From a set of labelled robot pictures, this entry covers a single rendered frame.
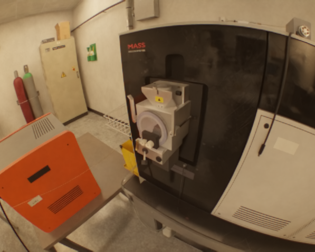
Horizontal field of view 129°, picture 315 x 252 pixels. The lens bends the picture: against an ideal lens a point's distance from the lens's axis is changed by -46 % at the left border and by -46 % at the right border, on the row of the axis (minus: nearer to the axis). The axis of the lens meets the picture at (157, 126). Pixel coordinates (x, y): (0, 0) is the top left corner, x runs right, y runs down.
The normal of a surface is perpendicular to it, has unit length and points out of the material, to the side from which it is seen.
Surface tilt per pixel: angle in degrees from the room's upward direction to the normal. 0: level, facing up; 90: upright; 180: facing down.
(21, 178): 90
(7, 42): 90
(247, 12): 90
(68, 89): 90
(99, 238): 0
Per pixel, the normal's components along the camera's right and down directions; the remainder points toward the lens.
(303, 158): -0.59, 0.44
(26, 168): 0.80, 0.28
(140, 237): -0.04, -0.86
